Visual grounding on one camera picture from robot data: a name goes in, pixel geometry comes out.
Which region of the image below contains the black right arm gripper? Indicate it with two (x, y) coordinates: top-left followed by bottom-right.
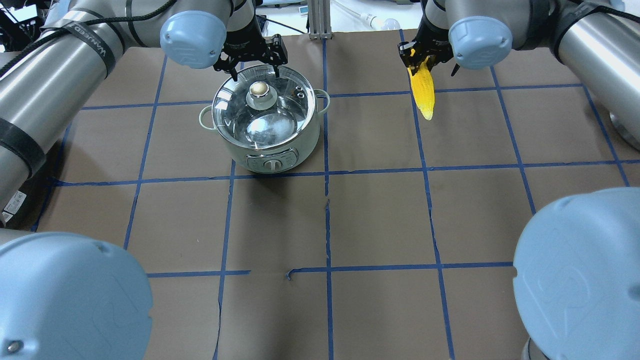
(398, 14), (461, 77)

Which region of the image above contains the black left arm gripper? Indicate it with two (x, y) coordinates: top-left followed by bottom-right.
(214, 14), (289, 81)

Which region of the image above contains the yellow corn cob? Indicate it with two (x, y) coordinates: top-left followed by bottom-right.
(407, 56), (435, 121)

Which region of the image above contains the glass pot lid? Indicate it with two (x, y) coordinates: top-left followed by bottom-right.
(208, 64), (319, 150)

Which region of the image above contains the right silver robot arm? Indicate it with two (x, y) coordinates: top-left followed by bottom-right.
(416, 49), (639, 360)

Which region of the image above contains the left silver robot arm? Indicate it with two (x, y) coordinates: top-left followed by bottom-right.
(35, 9), (430, 360)

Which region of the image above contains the pale green electric pot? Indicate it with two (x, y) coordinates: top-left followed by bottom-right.
(198, 64), (332, 174)

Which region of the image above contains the brown paper table mat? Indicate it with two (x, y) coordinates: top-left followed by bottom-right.
(32, 30), (639, 360)

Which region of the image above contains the aluminium frame post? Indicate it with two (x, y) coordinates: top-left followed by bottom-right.
(307, 0), (333, 40)

